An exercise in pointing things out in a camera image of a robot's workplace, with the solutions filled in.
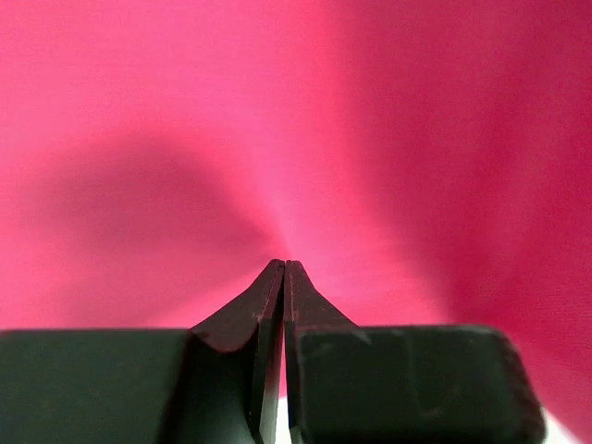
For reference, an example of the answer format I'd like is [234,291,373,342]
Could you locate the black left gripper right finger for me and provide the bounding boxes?
[283,261,547,443]

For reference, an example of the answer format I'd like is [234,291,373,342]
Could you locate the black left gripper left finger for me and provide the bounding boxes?
[1,260,285,443]

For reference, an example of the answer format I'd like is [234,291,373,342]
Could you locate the pink trousers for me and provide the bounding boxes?
[1,1,591,443]

